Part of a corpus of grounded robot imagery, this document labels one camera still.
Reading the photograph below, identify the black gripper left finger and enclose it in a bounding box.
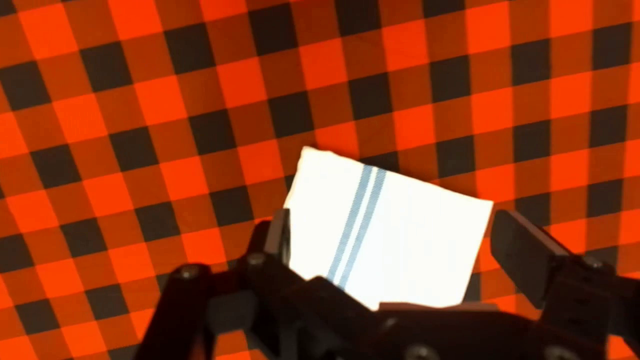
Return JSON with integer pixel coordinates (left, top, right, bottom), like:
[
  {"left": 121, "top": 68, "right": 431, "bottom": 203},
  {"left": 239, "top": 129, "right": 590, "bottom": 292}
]
[{"left": 137, "top": 207, "right": 376, "bottom": 360}]

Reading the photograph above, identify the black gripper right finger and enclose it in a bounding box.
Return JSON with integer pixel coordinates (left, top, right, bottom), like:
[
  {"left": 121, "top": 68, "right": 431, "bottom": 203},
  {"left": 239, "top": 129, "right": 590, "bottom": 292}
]
[{"left": 491, "top": 207, "right": 640, "bottom": 360}]

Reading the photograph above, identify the white towel with blue stripes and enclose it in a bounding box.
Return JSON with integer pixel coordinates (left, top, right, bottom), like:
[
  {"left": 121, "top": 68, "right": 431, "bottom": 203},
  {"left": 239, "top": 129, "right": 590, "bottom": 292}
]
[{"left": 282, "top": 145, "right": 497, "bottom": 312}]

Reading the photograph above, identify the red black checkered tablecloth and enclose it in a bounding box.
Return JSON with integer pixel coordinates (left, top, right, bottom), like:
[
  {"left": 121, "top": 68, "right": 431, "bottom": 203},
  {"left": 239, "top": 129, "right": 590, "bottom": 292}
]
[{"left": 0, "top": 0, "right": 640, "bottom": 360}]

